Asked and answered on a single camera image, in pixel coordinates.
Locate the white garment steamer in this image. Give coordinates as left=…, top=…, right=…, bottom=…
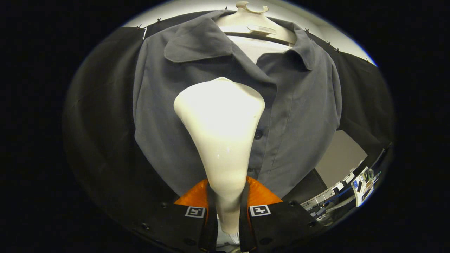
left=173, top=77, right=266, bottom=246

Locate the cream garment hanger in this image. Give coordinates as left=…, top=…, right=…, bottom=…
left=215, top=1, right=297, bottom=46

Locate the grey cabinet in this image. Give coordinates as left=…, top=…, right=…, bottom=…
left=315, top=130, right=368, bottom=188

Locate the cluttered white desk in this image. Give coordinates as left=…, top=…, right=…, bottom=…
left=301, top=165, right=382, bottom=218

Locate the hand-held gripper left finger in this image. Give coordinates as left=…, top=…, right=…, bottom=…
left=135, top=179, right=218, bottom=253

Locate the white cloth under shirt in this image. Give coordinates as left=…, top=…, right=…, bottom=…
left=236, top=35, right=292, bottom=64

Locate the row of black clips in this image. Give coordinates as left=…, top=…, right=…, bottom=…
left=137, top=17, right=369, bottom=62

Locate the grey button shirt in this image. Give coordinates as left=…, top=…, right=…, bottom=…
left=132, top=10, right=342, bottom=199

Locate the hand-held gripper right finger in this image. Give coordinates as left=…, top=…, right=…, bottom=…
left=239, top=177, right=326, bottom=253

